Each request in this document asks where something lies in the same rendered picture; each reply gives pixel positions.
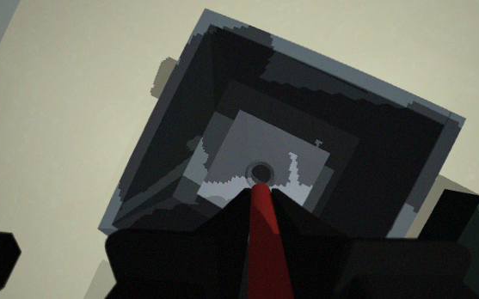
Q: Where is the dark red peg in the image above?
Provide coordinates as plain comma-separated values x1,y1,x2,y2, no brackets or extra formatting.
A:
248,183,294,299

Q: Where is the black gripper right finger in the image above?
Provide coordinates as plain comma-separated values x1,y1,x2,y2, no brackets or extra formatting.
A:
271,188,472,299

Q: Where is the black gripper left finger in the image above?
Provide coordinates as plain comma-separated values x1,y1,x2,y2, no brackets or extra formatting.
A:
105,188,251,299

